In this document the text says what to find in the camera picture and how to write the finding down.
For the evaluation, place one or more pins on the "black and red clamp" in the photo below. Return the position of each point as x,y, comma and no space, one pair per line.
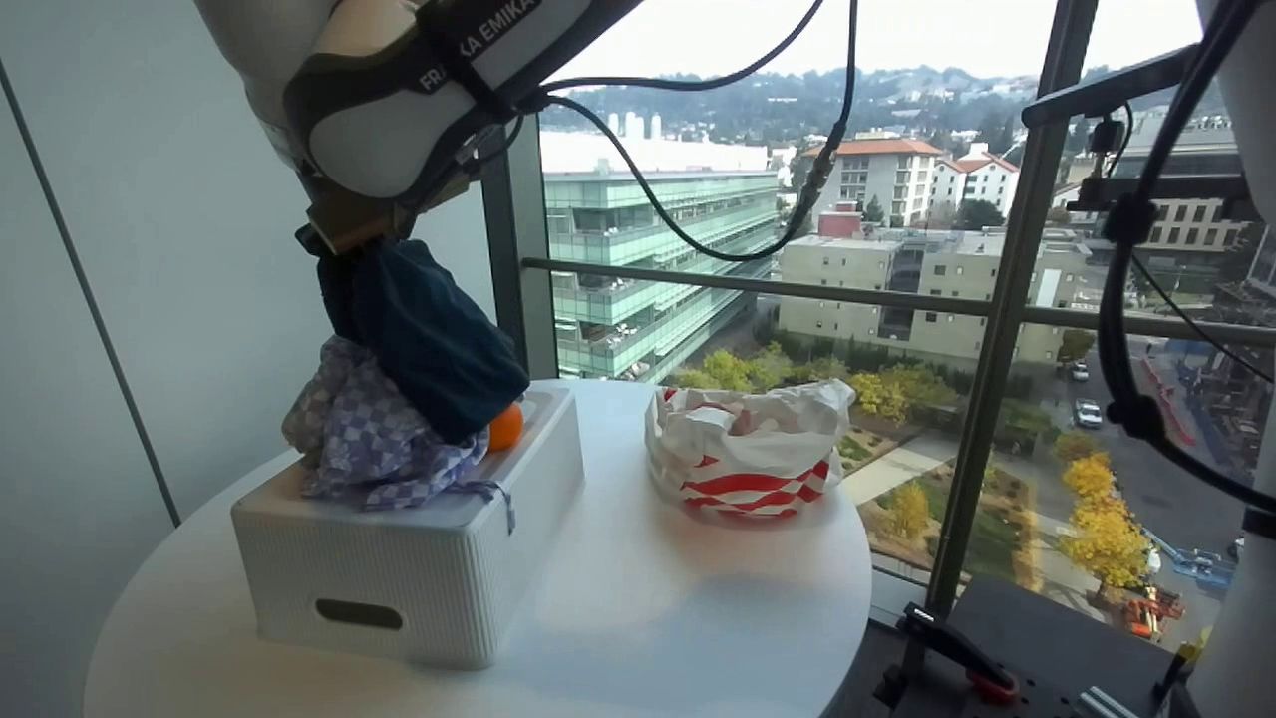
963,661

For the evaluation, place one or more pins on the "purple white checked cloth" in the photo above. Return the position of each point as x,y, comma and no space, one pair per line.
359,442

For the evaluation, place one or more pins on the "black base platform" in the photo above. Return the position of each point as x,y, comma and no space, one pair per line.
1063,652

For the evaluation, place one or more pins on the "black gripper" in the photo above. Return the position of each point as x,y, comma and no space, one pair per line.
315,246

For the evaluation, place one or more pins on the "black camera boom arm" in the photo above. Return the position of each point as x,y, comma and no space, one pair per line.
1110,87

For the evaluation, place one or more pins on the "black camera bracket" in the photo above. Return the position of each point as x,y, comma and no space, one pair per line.
1171,188

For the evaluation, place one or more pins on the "dark blue cloth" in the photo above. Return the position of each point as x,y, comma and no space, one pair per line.
425,339

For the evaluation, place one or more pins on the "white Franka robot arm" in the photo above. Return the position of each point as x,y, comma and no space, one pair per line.
385,120

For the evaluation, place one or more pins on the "dark window frame post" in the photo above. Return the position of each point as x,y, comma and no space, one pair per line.
511,265

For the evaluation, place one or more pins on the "red and white plastic bag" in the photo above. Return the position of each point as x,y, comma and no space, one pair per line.
751,464

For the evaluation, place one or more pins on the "white plastic box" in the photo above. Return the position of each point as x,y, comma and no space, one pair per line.
425,573

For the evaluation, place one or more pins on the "grey metal stand pole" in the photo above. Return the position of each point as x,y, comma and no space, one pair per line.
989,361

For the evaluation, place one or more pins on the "grey window railing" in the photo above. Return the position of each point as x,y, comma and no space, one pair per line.
662,276

